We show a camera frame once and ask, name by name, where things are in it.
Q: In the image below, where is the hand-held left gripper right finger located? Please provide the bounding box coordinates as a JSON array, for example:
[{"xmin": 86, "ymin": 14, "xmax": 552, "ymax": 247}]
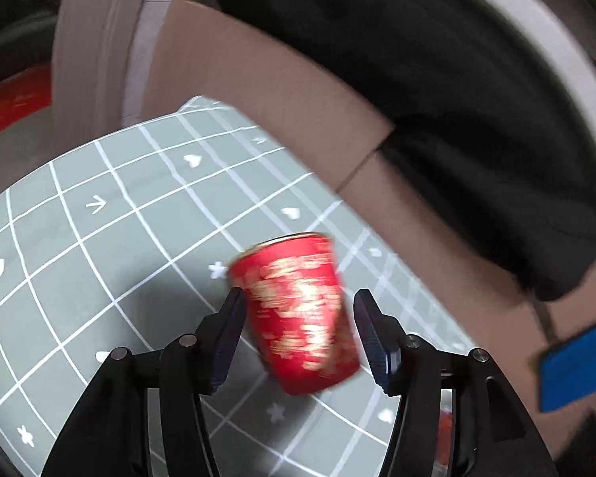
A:
[{"xmin": 354, "ymin": 289, "xmax": 559, "ymax": 477}]

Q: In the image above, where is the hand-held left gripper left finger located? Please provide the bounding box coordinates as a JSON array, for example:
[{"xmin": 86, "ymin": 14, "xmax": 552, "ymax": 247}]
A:
[{"xmin": 42, "ymin": 288, "xmax": 249, "ymax": 477}]

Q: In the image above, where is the red paper cup gold print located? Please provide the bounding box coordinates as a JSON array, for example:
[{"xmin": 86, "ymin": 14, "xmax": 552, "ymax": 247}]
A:
[{"xmin": 228, "ymin": 233, "xmax": 361, "ymax": 397}]

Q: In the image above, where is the green checked tablecloth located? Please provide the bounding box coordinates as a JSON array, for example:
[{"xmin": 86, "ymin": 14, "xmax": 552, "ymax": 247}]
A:
[{"xmin": 0, "ymin": 95, "xmax": 478, "ymax": 477}]

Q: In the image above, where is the blue towel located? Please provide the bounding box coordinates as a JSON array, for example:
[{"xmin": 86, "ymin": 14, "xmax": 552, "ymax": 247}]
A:
[{"xmin": 539, "ymin": 315, "xmax": 596, "ymax": 413}]

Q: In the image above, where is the brown cardboard box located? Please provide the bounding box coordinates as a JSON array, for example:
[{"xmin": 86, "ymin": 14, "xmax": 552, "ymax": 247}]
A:
[{"xmin": 124, "ymin": 0, "xmax": 596, "ymax": 463}]

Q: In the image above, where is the black cloth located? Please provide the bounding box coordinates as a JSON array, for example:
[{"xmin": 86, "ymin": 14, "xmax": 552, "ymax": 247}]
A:
[{"xmin": 219, "ymin": 0, "xmax": 596, "ymax": 301}]

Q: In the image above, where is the red floor mat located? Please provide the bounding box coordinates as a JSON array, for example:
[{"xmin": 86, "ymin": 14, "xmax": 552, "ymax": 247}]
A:
[{"xmin": 0, "ymin": 64, "xmax": 55, "ymax": 145}]

